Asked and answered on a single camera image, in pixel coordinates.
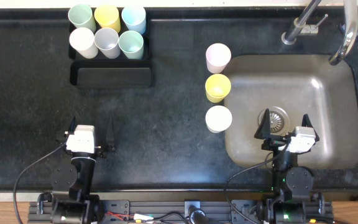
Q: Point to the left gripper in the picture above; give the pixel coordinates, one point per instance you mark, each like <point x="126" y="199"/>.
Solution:
<point x="104" y="150"/>

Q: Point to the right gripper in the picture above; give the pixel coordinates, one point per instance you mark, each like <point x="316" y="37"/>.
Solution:
<point x="275" y="143"/>

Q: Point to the white cup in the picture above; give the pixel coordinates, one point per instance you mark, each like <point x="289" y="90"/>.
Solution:
<point x="218" y="118"/>
<point x="82" y="40"/>

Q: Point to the yellow cup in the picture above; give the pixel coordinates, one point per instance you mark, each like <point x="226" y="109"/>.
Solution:
<point x="217" y="86"/>
<point x="106" y="15"/>

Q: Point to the pink cup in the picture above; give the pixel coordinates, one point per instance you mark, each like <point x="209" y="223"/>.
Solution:
<point x="217" y="55"/>

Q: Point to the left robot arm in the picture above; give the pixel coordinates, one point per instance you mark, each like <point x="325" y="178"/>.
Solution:
<point x="84" y="174"/>

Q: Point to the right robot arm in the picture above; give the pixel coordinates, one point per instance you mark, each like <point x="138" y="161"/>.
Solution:
<point x="298" y="180"/>

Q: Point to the steel sink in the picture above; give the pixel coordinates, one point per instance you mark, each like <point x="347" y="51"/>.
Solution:
<point x="309" y="84"/>

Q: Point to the black tray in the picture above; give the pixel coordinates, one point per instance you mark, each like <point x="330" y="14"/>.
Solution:
<point x="113" y="76"/>

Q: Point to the grey cup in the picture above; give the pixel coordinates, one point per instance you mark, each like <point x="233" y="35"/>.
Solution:
<point x="106" y="40"/>

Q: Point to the green cup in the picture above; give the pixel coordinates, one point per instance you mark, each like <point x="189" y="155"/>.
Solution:
<point x="130" y="43"/>
<point x="80" y="15"/>

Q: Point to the steel tap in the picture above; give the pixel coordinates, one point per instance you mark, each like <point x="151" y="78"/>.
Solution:
<point x="351" y="31"/>

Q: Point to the blue cup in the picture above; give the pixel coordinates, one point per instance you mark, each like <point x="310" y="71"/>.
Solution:
<point x="133" y="17"/>

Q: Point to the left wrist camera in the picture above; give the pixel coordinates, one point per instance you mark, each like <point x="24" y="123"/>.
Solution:
<point x="81" y="140"/>

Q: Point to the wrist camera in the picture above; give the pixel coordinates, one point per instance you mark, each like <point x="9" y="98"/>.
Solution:
<point x="81" y="140"/>
<point x="301" y="140"/>

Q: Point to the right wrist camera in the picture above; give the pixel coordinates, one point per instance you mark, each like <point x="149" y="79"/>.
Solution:
<point x="301" y="140"/>

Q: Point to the mounting rail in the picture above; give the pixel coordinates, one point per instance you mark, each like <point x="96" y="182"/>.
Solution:
<point x="166" y="210"/>

